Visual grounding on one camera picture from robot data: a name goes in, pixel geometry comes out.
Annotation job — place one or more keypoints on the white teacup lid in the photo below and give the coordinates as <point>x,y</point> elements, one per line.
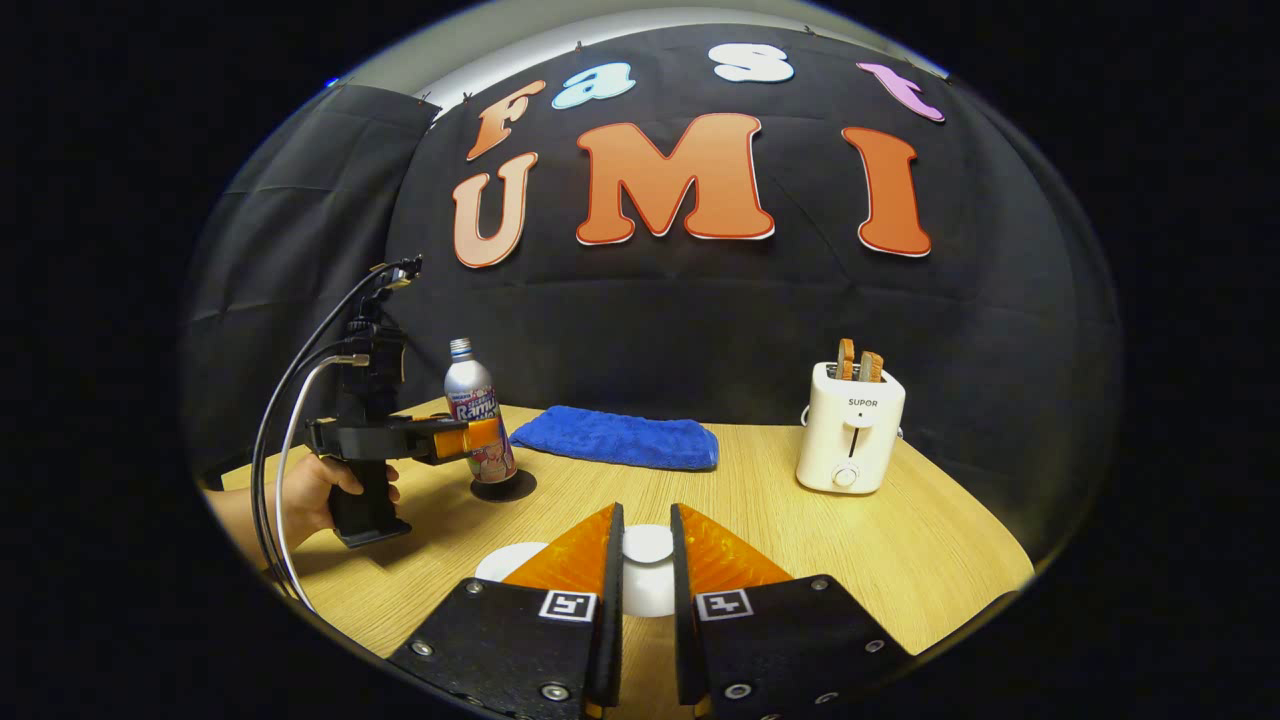
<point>648,590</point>

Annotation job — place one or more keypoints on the blue towel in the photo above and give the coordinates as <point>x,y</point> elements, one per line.
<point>620,438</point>

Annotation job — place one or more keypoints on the silver water bottle red label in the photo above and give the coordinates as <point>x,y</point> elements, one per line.
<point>468,385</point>

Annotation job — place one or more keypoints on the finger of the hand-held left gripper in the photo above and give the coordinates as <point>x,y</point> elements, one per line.
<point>470,438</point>

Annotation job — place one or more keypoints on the white teacup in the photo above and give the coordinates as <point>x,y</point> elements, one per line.
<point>505,562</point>

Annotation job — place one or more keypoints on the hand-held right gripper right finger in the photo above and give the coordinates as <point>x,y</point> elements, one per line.
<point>683,620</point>

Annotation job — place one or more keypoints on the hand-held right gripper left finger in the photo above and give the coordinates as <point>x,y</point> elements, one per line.
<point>612,620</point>

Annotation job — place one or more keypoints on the dark round coaster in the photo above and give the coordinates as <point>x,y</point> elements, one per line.
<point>520,490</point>

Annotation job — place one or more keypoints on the black backdrop cloth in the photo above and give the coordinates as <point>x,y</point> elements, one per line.
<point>700,320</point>

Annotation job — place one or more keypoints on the white toaster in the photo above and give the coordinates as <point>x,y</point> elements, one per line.
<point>850,440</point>

